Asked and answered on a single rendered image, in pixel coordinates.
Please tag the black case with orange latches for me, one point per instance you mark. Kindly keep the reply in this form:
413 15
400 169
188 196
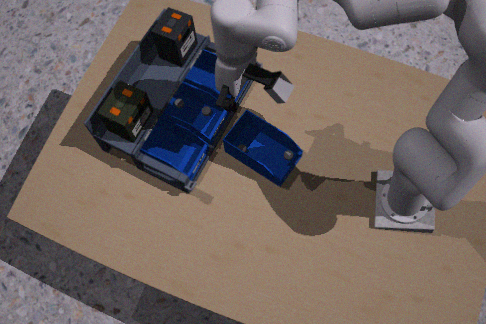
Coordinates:
174 36

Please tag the blue bin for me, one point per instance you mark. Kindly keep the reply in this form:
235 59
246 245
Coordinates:
175 146
265 146
203 72
190 115

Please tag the dark grey shelf rack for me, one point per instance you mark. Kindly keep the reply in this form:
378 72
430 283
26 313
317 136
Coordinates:
160 79

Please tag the dark green case with orange latches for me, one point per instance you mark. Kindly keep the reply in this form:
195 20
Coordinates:
126 111

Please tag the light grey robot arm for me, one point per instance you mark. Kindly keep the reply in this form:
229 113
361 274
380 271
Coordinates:
455 120

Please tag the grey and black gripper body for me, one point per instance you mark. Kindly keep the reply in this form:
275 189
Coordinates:
231 76

